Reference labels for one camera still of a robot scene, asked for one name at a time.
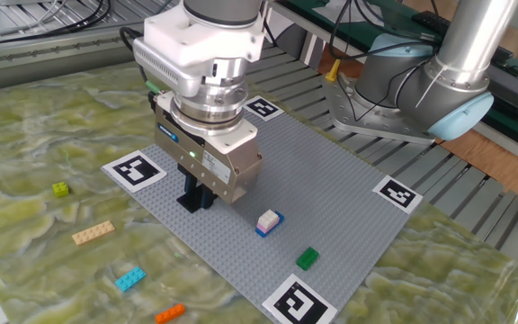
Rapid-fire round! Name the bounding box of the silver Schunk gripper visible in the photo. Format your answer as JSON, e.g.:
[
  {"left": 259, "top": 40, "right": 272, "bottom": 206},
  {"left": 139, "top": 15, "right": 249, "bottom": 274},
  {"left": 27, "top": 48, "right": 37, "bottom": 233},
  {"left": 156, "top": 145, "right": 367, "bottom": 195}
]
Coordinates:
[{"left": 154, "top": 117, "right": 263, "bottom": 211}]

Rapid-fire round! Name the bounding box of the black Lego plate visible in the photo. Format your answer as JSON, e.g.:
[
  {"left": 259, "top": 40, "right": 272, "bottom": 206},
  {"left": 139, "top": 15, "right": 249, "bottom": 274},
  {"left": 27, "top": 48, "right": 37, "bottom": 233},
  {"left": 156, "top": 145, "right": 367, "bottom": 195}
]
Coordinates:
[{"left": 176, "top": 191, "right": 218, "bottom": 214}]

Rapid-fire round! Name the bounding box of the white Lego brick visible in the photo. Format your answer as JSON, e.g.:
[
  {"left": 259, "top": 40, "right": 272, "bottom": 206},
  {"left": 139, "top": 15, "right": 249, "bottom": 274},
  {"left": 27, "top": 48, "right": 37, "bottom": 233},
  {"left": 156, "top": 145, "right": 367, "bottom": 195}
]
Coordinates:
[{"left": 257, "top": 209, "right": 281, "bottom": 229}]

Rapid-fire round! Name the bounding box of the pink Lego plate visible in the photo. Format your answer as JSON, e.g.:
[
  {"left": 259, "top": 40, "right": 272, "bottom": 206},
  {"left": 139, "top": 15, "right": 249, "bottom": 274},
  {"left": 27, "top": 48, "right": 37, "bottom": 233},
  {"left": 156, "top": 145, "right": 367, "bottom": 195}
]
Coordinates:
[{"left": 256, "top": 218, "right": 281, "bottom": 235}]

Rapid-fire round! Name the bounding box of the blue Lego brick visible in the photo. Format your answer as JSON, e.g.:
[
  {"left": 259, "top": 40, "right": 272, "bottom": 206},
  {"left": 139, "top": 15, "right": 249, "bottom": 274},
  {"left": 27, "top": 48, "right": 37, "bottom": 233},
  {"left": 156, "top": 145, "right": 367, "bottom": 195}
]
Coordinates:
[{"left": 255, "top": 210, "right": 286, "bottom": 239}]

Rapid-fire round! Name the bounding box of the cyan Lego plate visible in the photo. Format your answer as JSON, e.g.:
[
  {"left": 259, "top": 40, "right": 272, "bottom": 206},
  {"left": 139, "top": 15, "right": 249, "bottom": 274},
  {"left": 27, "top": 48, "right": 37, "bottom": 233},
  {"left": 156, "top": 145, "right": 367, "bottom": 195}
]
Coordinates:
[{"left": 114, "top": 265, "right": 147, "bottom": 293}]

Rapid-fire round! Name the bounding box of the grey Lego baseplate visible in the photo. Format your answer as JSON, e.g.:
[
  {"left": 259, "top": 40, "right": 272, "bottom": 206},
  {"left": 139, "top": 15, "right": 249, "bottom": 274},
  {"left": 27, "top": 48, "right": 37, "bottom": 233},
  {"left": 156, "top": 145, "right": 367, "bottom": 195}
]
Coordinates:
[{"left": 101, "top": 94, "right": 424, "bottom": 324}]

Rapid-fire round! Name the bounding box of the tan Lego plate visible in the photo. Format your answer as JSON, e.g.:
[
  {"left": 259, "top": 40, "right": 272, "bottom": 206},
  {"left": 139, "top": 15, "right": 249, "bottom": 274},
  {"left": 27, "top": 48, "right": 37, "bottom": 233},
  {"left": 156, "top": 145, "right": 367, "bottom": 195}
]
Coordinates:
[{"left": 71, "top": 220, "right": 116, "bottom": 247}]

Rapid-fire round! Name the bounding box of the orange Lego brick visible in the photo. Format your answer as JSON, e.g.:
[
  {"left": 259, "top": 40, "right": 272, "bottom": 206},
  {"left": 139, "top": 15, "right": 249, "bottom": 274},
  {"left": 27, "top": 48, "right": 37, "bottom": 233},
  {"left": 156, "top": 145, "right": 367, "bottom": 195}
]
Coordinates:
[{"left": 154, "top": 302, "right": 187, "bottom": 324}]

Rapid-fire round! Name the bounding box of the dark green Lego brick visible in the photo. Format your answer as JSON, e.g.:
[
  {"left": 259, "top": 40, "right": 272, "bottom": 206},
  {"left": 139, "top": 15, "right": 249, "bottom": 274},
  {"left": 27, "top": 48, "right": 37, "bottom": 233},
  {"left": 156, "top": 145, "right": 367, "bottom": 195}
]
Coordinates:
[{"left": 295, "top": 246, "right": 321, "bottom": 272}]

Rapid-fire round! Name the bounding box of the large blocky fiducial marker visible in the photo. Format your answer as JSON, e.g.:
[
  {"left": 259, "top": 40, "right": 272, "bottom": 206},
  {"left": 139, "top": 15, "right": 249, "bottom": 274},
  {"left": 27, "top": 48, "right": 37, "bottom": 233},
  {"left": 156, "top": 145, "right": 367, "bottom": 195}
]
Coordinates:
[{"left": 101, "top": 149, "right": 168, "bottom": 194}]

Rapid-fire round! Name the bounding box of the small fiducial marker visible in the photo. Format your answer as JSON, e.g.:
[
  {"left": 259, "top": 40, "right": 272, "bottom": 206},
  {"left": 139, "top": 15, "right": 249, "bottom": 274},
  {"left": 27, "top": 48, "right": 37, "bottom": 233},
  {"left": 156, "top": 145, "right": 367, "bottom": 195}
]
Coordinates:
[
  {"left": 371, "top": 174, "right": 424, "bottom": 215},
  {"left": 243, "top": 94, "right": 285, "bottom": 122}
]

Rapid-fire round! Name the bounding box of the large spiral fiducial marker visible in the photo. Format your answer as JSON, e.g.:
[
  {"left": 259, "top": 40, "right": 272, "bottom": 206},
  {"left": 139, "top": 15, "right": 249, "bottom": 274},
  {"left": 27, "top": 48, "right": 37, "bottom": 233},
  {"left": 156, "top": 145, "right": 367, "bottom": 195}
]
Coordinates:
[{"left": 261, "top": 273, "right": 339, "bottom": 324}]

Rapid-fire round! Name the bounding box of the yellow plastic clip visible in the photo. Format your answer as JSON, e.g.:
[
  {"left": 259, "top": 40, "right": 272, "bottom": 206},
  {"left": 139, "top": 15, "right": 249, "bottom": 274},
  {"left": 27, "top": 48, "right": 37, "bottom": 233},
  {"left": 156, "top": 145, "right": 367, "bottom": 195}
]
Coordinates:
[{"left": 324, "top": 58, "right": 343, "bottom": 83}]

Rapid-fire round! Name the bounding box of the clear plastic bag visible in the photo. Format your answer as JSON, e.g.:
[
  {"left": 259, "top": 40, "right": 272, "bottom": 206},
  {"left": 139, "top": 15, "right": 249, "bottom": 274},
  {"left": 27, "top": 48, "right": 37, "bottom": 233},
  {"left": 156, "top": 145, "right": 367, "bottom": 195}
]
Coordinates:
[{"left": 312, "top": 0, "right": 372, "bottom": 23}]

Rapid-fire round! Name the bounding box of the white zip tie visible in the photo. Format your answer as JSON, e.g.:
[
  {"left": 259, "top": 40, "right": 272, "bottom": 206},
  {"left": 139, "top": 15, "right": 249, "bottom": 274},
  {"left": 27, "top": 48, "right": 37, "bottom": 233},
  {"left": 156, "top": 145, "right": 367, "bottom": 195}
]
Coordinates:
[{"left": 414, "top": 65, "right": 447, "bottom": 110}]

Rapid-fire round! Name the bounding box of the green marble slab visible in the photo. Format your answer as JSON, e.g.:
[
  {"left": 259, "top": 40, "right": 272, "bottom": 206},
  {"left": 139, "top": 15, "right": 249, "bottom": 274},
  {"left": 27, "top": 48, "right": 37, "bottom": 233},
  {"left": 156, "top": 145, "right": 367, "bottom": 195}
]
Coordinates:
[{"left": 0, "top": 60, "right": 518, "bottom": 324}]

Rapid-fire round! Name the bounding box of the black cable green connector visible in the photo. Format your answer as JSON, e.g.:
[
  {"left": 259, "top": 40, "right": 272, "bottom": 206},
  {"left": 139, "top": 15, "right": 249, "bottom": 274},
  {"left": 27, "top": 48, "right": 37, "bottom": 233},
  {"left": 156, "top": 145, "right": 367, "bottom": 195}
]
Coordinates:
[{"left": 119, "top": 26, "right": 164, "bottom": 98}]

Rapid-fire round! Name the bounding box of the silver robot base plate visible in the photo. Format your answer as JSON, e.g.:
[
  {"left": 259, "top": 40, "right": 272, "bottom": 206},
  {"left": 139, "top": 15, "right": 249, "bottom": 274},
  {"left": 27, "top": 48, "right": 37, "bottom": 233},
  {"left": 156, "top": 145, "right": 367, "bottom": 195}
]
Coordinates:
[{"left": 321, "top": 74, "right": 438, "bottom": 146}]

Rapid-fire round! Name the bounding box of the black cable with plug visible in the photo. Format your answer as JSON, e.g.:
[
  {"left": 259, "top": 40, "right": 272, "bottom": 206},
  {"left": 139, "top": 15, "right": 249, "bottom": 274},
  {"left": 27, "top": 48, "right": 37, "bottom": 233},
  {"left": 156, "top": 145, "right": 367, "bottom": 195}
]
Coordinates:
[{"left": 0, "top": 0, "right": 112, "bottom": 46}]

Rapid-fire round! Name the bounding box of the grey aluminium side rail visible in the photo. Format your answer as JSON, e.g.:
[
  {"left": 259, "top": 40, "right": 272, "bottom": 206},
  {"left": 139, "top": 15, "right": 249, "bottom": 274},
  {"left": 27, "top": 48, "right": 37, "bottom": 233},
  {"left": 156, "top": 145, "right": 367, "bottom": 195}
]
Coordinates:
[{"left": 0, "top": 24, "right": 183, "bottom": 94}]

